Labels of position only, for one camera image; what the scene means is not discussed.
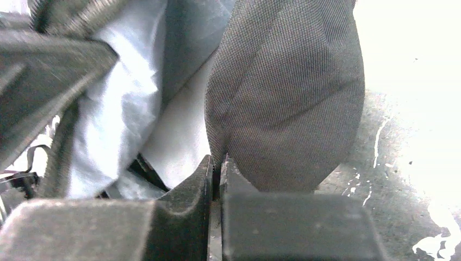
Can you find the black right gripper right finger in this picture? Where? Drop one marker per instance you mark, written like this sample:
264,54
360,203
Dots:
279,226

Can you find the black backpack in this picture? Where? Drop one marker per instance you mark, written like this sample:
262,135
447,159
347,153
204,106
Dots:
278,86

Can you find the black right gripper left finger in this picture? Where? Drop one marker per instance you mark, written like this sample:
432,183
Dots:
173,227

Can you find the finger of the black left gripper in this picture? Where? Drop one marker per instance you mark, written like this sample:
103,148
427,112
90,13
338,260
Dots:
40,76

